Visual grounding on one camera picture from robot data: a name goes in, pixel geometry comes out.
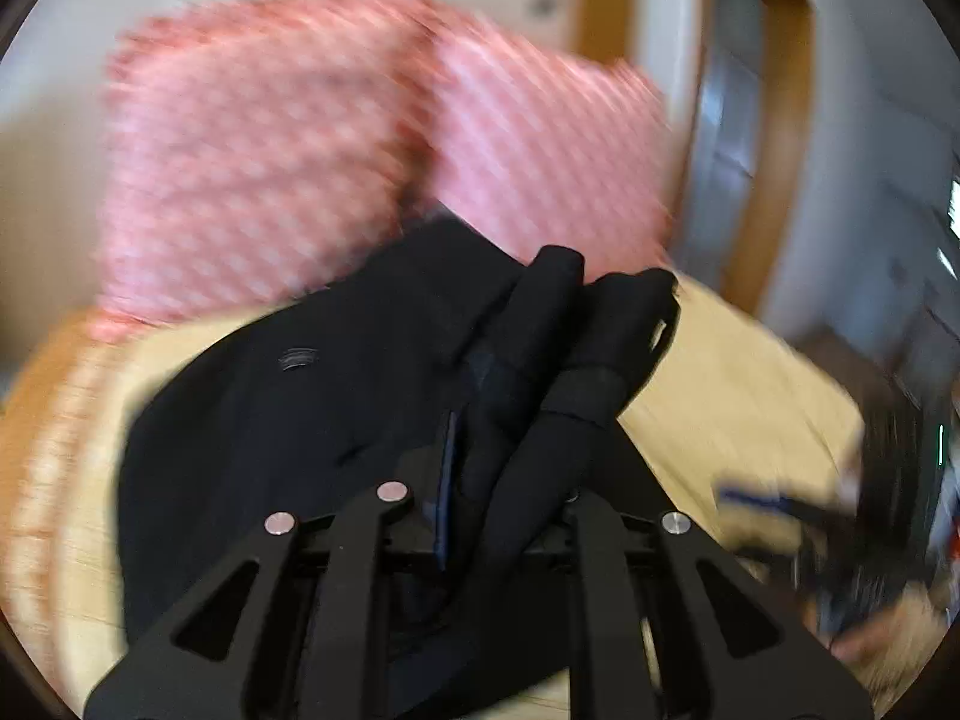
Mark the pink polka dot pillow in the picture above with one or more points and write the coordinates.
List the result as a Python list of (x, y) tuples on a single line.
[(258, 150), (531, 146)]

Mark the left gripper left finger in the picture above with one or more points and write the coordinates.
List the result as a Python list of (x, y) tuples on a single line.
[(304, 619)]

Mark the wooden door frame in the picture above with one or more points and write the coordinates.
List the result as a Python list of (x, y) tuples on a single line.
[(671, 39)]

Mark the black pants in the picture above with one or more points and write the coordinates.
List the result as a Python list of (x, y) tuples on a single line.
[(440, 345)]

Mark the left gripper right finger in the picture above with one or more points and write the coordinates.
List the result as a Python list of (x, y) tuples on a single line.
[(667, 624)]

